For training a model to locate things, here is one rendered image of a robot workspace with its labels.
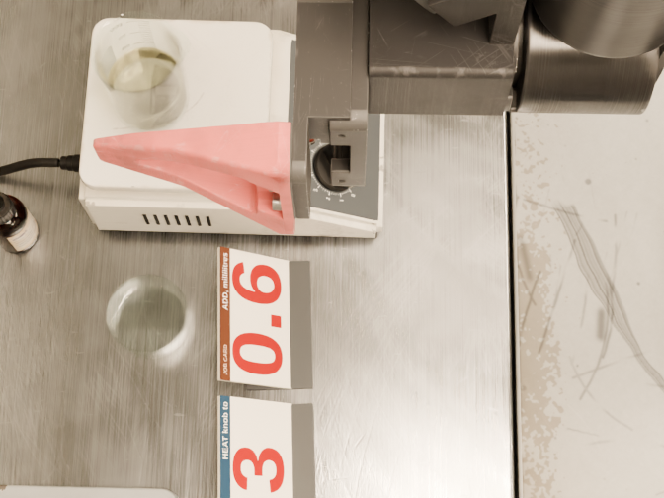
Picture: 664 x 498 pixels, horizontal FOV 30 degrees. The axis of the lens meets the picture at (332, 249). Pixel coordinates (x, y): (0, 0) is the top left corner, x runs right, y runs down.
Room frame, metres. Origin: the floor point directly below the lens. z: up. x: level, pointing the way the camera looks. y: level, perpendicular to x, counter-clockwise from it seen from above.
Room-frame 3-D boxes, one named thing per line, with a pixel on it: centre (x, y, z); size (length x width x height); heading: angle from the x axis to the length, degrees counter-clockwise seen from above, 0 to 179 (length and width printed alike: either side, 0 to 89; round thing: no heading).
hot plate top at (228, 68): (0.33, 0.10, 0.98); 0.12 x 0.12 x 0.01; 89
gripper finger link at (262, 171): (0.18, 0.04, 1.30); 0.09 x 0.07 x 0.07; 89
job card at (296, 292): (0.20, 0.04, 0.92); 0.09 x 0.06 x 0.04; 2
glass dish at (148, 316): (0.20, 0.12, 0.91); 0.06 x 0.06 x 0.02
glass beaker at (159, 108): (0.33, 0.11, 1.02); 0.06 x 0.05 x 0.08; 99
